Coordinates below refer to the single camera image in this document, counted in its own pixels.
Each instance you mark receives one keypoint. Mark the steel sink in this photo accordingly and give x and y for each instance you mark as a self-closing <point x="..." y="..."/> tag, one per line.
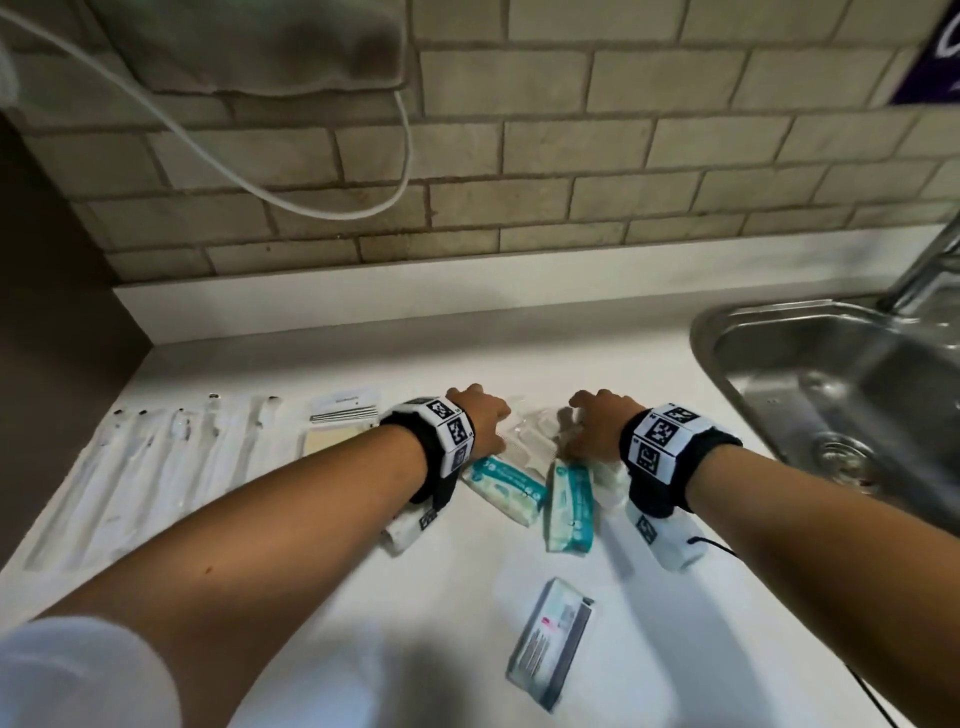
<point x="825" y="390"/>

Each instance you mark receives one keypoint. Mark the steel faucet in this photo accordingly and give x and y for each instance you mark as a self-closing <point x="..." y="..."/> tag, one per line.
<point x="926" y="270"/>

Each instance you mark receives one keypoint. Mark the stack of small white sachets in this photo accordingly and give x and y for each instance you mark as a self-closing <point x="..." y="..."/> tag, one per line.
<point x="345" y="401"/>

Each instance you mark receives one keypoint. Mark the teal wet wipes packet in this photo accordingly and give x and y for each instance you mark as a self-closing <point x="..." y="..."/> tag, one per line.
<point x="506" y="487"/>
<point x="570" y="510"/>

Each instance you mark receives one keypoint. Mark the white shirt sleeve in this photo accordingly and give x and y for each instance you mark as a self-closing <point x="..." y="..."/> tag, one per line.
<point x="75" y="675"/>

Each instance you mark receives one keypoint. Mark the person's left forearm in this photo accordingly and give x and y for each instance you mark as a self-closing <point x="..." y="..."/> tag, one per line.
<point x="262" y="555"/>

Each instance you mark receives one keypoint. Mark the grey wall appliance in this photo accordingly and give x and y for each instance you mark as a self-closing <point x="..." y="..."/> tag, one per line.
<point x="262" y="37"/>

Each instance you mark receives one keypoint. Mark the person's left hand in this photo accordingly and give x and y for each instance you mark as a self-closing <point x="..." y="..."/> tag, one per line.
<point x="484" y="416"/>

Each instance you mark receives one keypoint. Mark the person's right hand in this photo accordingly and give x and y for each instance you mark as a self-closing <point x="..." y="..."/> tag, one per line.
<point x="604" y="424"/>

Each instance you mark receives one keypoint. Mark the black wristband with marker tags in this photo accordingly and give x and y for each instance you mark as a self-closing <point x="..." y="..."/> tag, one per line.
<point x="667" y="450"/>
<point x="442" y="450"/>

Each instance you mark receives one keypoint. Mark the person's right forearm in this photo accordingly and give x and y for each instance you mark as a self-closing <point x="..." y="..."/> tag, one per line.
<point x="825" y="570"/>

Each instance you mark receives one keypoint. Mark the blue wall sign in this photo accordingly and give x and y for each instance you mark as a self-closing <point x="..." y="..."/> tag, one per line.
<point x="934" y="67"/>

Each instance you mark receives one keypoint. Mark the clear comb packet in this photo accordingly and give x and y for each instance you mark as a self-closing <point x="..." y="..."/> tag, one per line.
<point x="547" y="421"/>
<point x="534" y="450"/>

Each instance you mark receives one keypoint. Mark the white countertop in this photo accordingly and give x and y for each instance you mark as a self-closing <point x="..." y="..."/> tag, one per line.
<point x="450" y="615"/>

